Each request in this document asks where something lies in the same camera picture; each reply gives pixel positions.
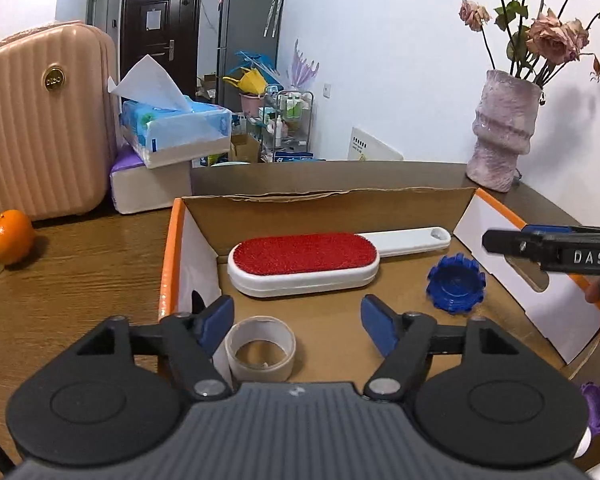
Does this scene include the dried pink roses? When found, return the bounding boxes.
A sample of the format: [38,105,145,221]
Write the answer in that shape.
[459,0,600,90]

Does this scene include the blue tissue pack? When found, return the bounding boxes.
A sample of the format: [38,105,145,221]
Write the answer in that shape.
[107,54,232,169]

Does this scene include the blue ridged bottle cap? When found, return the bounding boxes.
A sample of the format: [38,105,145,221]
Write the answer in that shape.
[426,254,487,315]

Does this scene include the clear tape roll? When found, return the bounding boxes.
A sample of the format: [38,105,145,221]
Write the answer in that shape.
[224,316,297,382]

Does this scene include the pink textured vase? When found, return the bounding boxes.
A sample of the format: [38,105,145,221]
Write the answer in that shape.
[466,69,543,193]

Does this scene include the purple wall decal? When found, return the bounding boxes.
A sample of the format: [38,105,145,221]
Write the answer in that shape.
[290,39,320,92]

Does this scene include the folded umbrella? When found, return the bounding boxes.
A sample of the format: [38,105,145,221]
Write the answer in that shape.
[264,0,287,38]

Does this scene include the grey refrigerator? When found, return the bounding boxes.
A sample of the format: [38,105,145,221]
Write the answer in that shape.
[216,0,286,111]

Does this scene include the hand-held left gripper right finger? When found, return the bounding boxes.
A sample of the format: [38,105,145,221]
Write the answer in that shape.
[360,294,523,403]

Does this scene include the red and white lint brush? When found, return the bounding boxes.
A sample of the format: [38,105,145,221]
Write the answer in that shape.
[227,226,452,297]

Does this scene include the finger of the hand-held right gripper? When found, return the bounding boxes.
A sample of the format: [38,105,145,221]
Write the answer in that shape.
[521,224,600,237]
[482,229,561,273]

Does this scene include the white round cap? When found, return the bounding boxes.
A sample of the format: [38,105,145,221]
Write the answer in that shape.
[572,427,593,461]

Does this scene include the dark brown door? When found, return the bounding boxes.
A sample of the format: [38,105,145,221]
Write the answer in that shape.
[120,0,203,111]

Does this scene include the yellow watering can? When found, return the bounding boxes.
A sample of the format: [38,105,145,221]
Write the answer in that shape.
[223,69,267,96]

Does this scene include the metal trolley rack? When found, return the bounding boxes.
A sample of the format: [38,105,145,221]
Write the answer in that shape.
[260,91,315,161]

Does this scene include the white flat panel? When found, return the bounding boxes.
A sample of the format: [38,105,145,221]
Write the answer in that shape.
[350,126,404,162]

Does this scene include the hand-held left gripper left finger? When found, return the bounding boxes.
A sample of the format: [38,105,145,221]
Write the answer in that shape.
[77,295,236,401]

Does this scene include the printed cardboard box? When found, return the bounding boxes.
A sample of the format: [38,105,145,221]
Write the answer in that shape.
[158,187,600,396]

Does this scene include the pink ribbed suitcase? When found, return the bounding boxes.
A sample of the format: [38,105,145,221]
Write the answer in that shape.
[0,20,121,221]

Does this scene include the purple ridged bottle cap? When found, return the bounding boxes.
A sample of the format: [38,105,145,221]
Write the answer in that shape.
[580,381,600,436]

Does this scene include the purple tissue pack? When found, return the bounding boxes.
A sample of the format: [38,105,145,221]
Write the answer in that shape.
[110,145,193,215]

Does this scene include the orange fruit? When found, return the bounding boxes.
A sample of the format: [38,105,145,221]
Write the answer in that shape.
[0,209,36,266]

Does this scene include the blue plastic hanger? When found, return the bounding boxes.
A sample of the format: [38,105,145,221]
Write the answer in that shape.
[232,51,283,86]

